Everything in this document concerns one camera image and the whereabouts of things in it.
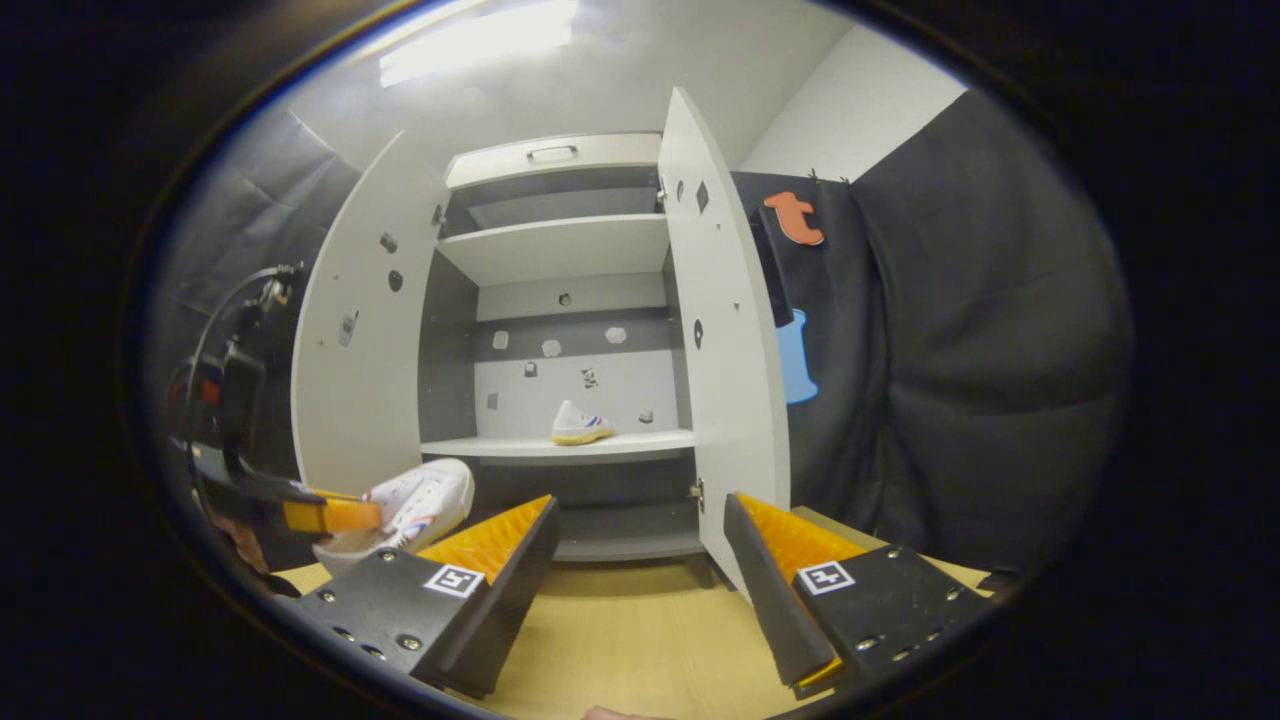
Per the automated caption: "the white cabinet shelf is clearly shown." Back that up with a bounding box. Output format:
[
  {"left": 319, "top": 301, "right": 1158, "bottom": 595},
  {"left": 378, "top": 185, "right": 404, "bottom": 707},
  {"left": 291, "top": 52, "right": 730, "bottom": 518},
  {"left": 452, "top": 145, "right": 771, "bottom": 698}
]
[
  {"left": 437, "top": 213, "right": 671, "bottom": 288},
  {"left": 420, "top": 428, "right": 696, "bottom": 467}
]

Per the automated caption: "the white cabinet door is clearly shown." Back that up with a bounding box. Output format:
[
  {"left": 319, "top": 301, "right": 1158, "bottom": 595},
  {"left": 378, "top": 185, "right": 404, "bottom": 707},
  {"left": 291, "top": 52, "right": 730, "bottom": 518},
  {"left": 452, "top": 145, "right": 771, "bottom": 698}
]
[
  {"left": 657, "top": 87, "right": 793, "bottom": 601},
  {"left": 290, "top": 130, "right": 451, "bottom": 496}
]

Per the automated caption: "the white shoe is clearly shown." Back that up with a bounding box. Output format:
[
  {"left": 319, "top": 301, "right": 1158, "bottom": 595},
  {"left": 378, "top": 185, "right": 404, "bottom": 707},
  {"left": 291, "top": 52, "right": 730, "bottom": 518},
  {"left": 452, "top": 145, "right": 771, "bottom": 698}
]
[
  {"left": 313, "top": 458, "right": 476, "bottom": 578},
  {"left": 551, "top": 400, "right": 616, "bottom": 447}
]

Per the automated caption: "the white cabinet drawer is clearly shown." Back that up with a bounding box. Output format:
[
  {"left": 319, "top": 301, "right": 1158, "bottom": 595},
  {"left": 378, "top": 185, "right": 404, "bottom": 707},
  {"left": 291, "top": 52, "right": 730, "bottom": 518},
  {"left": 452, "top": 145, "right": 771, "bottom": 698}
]
[{"left": 445, "top": 133, "right": 663, "bottom": 191}]

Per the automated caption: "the black cable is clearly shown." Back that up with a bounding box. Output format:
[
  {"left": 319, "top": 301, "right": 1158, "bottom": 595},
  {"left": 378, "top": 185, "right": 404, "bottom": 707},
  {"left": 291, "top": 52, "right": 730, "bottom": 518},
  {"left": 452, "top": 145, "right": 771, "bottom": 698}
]
[{"left": 183, "top": 263, "right": 301, "bottom": 501}]

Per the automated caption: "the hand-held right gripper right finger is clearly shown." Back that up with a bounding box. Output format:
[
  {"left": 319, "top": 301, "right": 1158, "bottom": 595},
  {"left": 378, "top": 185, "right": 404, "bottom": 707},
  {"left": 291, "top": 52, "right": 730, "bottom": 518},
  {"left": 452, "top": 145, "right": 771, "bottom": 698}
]
[{"left": 724, "top": 493, "right": 1001, "bottom": 701}]

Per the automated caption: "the white shoe cabinet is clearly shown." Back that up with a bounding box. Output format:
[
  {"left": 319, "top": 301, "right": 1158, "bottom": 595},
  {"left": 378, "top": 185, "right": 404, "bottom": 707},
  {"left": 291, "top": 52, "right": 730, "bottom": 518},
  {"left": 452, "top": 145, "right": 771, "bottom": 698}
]
[{"left": 418, "top": 132, "right": 701, "bottom": 563}]

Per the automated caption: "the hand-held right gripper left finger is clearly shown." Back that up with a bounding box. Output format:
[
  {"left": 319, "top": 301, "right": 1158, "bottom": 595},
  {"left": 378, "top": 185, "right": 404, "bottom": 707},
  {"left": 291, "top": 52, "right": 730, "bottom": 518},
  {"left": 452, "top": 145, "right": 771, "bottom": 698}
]
[{"left": 275, "top": 495, "right": 561, "bottom": 701}]

